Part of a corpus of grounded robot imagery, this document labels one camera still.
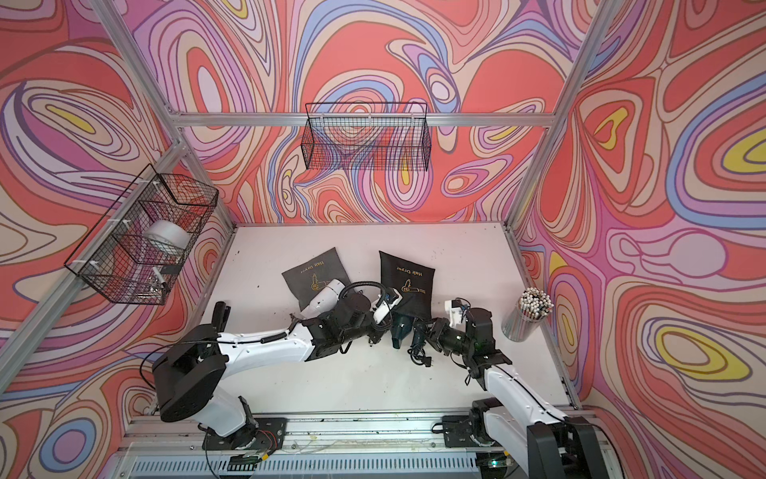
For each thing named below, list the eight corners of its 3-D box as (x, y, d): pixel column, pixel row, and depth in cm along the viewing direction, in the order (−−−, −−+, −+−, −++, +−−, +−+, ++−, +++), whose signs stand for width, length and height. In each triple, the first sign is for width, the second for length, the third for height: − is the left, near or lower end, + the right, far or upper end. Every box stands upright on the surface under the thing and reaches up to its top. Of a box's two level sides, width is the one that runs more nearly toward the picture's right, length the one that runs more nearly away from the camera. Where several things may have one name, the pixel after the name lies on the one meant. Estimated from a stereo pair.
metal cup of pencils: (504, 343, 91) (528, 313, 76) (498, 320, 96) (519, 287, 81) (528, 343, 91) (557, 313, 76) (521, 320, 96) (546, 287, 81)
